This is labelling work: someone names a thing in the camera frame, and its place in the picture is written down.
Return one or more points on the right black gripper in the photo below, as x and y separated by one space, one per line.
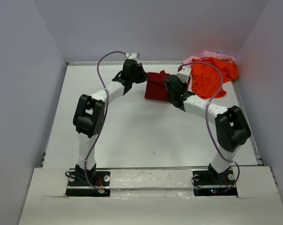
185 85

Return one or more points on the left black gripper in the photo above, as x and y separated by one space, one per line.
142 77

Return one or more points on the dark red t shirt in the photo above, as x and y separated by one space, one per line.
155 87

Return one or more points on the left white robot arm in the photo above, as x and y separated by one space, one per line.
91 110

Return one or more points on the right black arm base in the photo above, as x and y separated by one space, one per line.
210 183

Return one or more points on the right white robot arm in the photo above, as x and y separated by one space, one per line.
232 129

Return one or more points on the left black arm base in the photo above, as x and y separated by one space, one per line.
96 185

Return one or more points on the orange t shirt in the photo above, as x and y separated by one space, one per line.
206 81

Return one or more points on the pink t shirt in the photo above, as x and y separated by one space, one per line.
217 59

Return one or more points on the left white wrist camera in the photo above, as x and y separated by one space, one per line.
133 56

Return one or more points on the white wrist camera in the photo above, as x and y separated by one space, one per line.
184 74
133 56

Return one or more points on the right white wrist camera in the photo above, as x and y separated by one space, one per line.
184 74

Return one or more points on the aluminium table edge rail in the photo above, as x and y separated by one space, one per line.
112 63

